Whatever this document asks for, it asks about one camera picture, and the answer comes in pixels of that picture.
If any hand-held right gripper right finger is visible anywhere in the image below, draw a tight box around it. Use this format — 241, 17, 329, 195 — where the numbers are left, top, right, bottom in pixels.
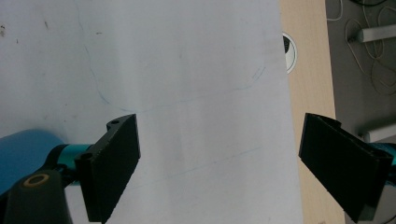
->
298, 112, 394, 223

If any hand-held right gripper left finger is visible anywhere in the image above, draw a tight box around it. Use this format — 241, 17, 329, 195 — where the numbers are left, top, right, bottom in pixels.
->
74, 113, 141, 224

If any grey metal bar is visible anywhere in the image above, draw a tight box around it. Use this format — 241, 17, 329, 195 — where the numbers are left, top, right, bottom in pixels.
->
347, 23, 396, 44
361, 123, 396, 144

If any open cardboard box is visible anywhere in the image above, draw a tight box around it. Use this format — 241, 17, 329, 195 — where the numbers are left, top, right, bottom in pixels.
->
0, 0, 304, 224

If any thin white cable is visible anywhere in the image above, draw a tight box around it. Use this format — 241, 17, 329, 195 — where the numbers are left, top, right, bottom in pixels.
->
326, 0, 396, 97

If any round white cable grommet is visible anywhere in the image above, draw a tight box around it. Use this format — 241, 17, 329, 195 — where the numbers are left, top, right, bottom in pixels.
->
282, 31, 298, 75

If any black cable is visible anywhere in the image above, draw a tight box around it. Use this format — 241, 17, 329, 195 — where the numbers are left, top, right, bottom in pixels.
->
350, 0, 389, 7

